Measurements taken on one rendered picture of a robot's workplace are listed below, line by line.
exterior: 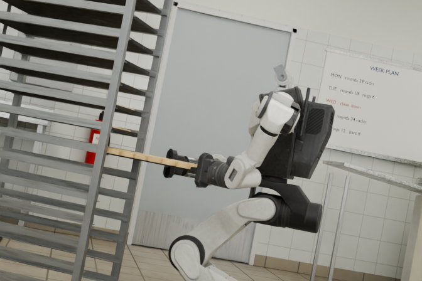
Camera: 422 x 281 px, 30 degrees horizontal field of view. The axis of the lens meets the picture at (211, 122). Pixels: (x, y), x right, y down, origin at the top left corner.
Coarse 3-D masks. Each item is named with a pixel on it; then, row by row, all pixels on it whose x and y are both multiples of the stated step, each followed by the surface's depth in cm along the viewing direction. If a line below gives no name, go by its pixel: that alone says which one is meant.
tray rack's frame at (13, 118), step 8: (8, 8) 334; (0, 48) 333; (24, 56) 354; (24, 80) 355; (16, 96) 353; (16, 104) 353; (16, 120) 354; (8, 136) 352; (8, 144) 352; (8, 160) 353; (0, 184) 351; (0, 280) 335; (8, 280) 338
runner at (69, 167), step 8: (0, 152) 306; (8, 152) 306; (16, 160) 305; (24, 160) 304; (32, 160) 303; (40, 160) 303; (48, 160) 302; (56, 168) 301; (64, 168) 300; (72, 168) 300; (80, 168) 299; (88, 168) 298
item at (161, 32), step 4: (40, 16) 351; (44, 16) 350; (64, 20) 348; (92, 24) 345; (96, 24) 345; (116, 28) 343; (120, 28) 342; (136, 32) 342; (140, 32) 340; (144, 32) 340; (160, 32) 341; (164, 32) 340
